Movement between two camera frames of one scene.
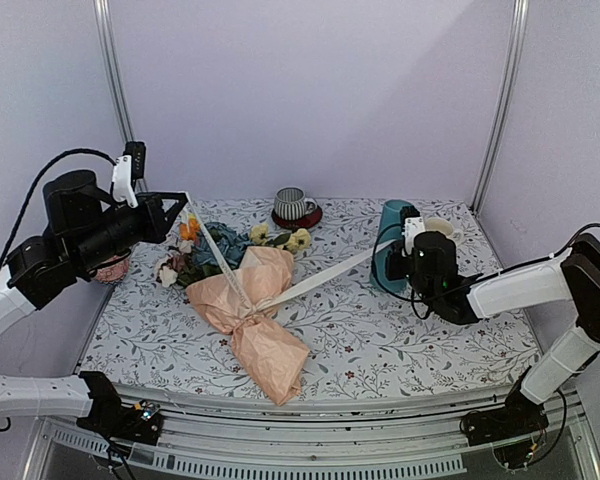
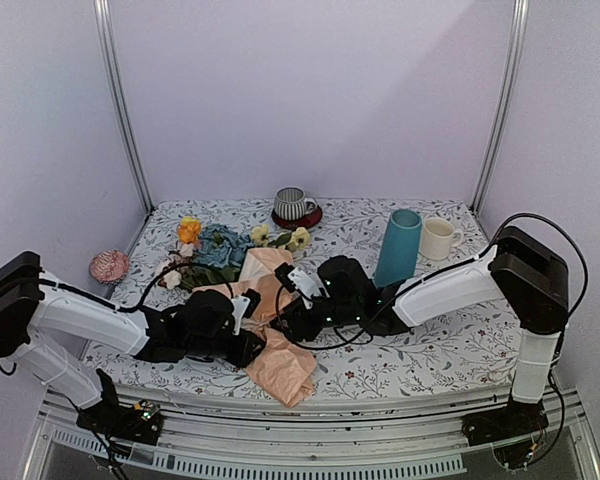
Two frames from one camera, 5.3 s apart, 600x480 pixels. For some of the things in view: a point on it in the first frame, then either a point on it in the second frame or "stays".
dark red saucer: x=307 y=221 stays
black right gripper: x=394 y=270 -> x=295 y=316
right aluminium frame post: x=506 y=102 stays
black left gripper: x=159 y=223 -> x=250 y=342
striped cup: x=290 y=203 stays
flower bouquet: x=237 y=281 stays
